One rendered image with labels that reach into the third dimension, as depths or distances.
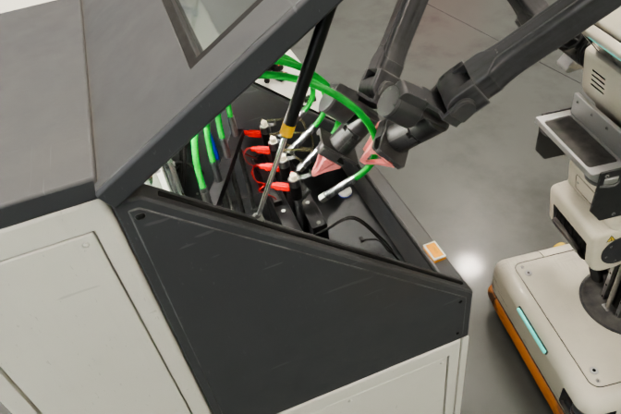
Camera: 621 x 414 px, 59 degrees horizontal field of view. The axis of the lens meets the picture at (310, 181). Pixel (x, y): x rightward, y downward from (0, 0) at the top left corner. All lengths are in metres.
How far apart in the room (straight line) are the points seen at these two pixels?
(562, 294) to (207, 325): 1.44
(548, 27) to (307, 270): 0.54
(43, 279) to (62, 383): 0.23
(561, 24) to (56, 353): 0.91
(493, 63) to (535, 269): 1.33
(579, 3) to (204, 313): 0.75
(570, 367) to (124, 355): 1.40
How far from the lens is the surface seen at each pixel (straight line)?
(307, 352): 1.11
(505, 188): 2.89
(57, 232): 0.78
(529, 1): 1.45
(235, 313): 0.95
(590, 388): 1.93
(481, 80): 0.94
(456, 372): 1.45
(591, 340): 2.03
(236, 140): 1.41
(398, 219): 1.35
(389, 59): 1.18
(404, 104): 0.94
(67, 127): 0.85
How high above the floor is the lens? 1.90
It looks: 40 degrees down
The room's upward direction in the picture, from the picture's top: 9 degrees counter-clockwise
